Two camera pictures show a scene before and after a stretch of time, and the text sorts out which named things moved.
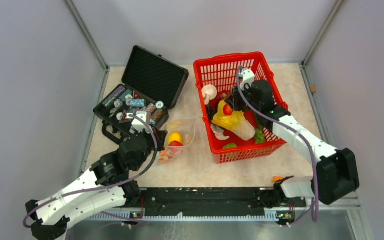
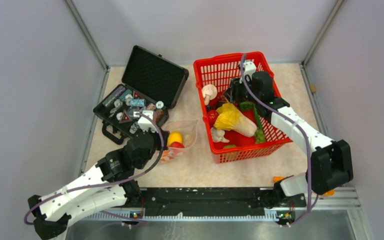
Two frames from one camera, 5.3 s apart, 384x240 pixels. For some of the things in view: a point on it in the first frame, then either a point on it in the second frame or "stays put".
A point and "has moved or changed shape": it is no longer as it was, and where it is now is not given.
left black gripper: [161, 135] stays put
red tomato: [175, 143] stays put
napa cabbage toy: [237, 123] stays put
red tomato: [227, 110] to [212, 115]
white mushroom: [209, 93] stays put
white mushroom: [219, 132] has moved or changed shape
